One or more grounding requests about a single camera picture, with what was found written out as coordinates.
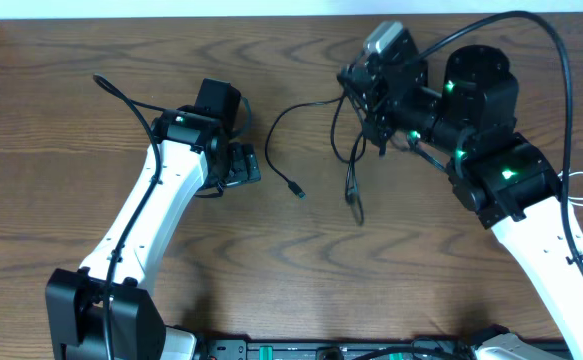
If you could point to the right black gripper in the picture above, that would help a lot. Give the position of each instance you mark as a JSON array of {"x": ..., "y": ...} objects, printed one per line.
[{"x": 375, "y": 99}]

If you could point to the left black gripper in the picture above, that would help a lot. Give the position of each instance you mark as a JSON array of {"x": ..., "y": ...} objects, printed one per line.
[{"x": 247, "y": 166}]

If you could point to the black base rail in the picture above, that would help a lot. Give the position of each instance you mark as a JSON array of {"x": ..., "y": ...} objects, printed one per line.
[{"x": 246, "y": 349}]

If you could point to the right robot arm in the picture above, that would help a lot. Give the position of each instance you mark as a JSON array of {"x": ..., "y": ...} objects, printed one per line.
[{"x": 493, "y": 170}]

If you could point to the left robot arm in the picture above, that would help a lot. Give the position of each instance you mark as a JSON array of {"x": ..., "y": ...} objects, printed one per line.
[{"x": 104, "y": 309}]

